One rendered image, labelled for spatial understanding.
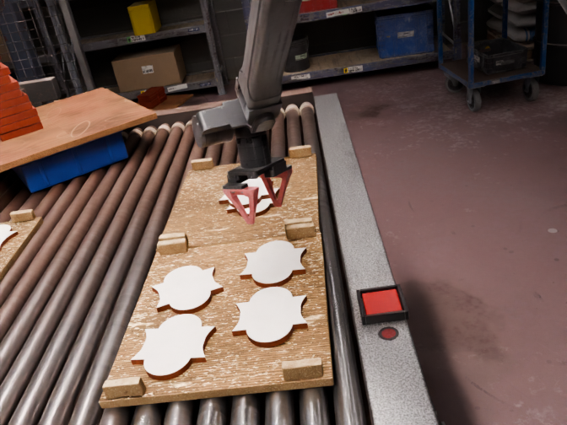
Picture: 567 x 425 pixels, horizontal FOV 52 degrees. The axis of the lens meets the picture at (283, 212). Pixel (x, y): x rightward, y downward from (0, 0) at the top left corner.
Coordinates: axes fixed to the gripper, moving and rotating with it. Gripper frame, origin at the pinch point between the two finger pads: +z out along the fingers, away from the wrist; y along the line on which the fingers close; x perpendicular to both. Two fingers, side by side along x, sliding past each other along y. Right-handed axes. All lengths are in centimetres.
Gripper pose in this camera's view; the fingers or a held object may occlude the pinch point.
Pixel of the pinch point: (264, 211)
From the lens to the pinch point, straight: 108.7
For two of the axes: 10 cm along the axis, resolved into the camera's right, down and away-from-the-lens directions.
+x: 8.5, 0.3, -5.3
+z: 1.5, 9.4, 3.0
